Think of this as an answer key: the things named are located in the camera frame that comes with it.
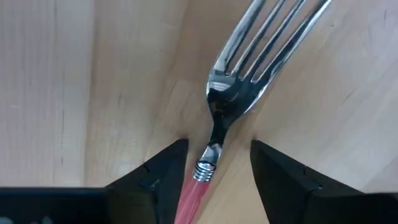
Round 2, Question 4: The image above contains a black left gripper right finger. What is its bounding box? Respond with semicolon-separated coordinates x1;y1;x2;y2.
250;139;398;224

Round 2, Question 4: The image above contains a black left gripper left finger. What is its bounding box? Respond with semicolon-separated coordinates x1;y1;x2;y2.
0;138;190;224

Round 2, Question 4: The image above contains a pink-handled metal fork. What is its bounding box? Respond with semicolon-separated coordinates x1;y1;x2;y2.
174;0;333;224

